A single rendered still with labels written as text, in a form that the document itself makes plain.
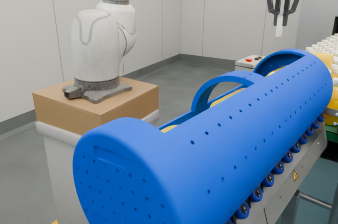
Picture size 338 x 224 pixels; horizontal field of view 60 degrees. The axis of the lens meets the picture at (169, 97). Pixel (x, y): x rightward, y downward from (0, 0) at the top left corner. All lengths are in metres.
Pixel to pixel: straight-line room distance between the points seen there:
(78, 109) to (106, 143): 0.48
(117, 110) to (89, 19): 0.29
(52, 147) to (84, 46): 0.39
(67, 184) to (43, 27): 2.62
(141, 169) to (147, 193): 0.04
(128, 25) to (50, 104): 0.40
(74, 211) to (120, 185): 0.74
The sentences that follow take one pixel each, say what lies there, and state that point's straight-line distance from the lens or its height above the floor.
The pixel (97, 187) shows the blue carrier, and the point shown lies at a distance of 0.57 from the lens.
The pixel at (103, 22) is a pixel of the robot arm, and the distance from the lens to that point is 0.97.
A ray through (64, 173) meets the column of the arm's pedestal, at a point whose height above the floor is 0.82.
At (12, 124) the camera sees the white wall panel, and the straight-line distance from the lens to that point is 3.53.
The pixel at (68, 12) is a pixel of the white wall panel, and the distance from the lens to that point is 3.82.
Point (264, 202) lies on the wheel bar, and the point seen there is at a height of 0.92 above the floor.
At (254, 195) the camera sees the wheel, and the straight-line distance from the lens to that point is 0.79.
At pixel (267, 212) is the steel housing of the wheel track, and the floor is 0.88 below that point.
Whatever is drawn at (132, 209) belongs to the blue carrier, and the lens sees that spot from 0.51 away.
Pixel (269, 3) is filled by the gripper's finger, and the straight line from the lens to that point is 0.98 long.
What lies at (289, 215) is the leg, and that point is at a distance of 1.47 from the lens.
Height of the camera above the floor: 1.45
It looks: 21 degrees down
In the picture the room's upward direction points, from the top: straight up
